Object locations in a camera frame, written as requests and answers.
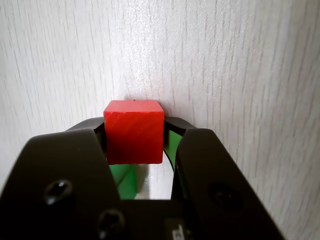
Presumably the red wooden cube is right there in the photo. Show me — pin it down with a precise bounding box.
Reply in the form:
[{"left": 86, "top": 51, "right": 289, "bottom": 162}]
[{"left": 103, "top": 99, "right": 165, "bottom": 166}]

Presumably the green wooden cube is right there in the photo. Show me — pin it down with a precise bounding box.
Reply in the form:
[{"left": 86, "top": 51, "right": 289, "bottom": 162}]
[{"left": 109, "top": 163, "right": 138, "bottom": 201}]

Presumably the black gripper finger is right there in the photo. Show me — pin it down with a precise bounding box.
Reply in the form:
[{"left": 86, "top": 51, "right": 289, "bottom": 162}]
[
  {"left": 0, "top": 116, "right": 126, "bottom": 240},
  {"left": 162, "top": 116, "right": 286, "bottom": 240}
]

